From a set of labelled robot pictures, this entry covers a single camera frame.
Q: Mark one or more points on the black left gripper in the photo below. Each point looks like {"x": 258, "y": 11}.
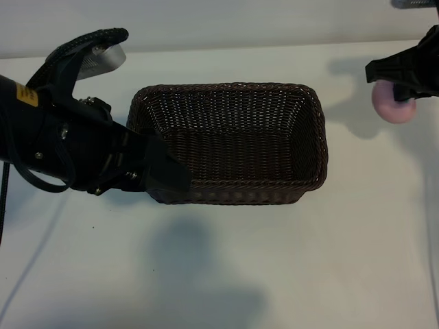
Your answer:
{"x": 85, "y": 147}

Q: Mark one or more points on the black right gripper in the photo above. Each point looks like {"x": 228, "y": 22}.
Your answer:
{"x": 435, "y": 61}

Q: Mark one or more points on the pink peach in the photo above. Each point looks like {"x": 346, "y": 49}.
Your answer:
{"x": 391, "y": 109}

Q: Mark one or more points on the brown wicker basket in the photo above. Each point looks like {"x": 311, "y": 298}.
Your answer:
{"x": 233, "y": 144}

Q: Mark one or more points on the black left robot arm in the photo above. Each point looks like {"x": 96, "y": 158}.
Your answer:
{"x": 29, "y": 130}

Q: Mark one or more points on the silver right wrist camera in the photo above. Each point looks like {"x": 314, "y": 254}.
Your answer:
{"x": 411, "y": 3}

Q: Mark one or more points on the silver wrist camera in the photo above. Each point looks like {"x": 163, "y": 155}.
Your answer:
{"x": 109, "y": 61}
{"x": 411, "y": 3}

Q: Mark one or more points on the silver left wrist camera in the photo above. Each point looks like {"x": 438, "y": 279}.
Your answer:
{"x": 109, "y": 61}

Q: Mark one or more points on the black left camera bracket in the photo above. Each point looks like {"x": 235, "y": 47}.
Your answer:
{"x": 63, "y": 79}

